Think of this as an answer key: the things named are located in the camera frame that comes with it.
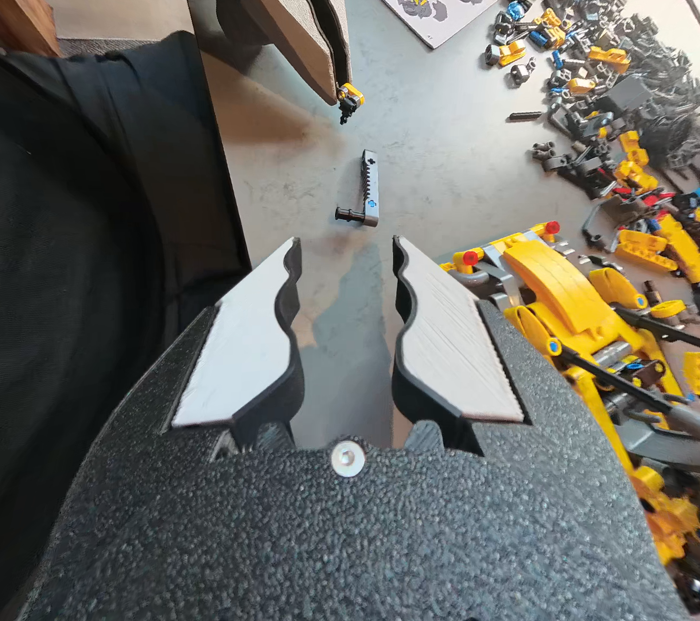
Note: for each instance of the grey gear rack piece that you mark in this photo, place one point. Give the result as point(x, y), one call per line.
point(371, 183)

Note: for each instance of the small black connector assembly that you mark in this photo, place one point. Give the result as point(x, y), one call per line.
point(347, 112)

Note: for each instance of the grey desk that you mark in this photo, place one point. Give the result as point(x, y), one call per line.
point(437, 150)

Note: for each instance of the yellow grey connector piece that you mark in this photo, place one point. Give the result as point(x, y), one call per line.
point(511, 52)

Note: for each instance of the yellow toy vehicle model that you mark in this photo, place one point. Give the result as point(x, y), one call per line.
point(558, 281)

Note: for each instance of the small yellow two-hole beam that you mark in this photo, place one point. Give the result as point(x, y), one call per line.
point(353, 94)

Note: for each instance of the wooden post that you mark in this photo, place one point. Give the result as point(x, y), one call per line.
point(22, 8)

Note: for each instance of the small black pin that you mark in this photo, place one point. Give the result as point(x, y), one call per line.
point(347, 215)

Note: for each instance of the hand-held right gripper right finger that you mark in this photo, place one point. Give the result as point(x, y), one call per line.
point(454, 358)

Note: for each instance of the black axle rod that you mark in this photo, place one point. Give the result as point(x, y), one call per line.
point(525, 116)

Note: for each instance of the person's black clothing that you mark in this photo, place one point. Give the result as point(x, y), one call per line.
point(82, 249)

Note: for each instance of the pile of building pieces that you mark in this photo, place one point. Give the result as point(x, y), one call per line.
point(612, 84)

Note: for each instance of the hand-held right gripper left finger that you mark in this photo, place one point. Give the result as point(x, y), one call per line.
point(246, 358)

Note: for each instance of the grey oval connector piece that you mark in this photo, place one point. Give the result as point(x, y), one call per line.
point(522, 75)

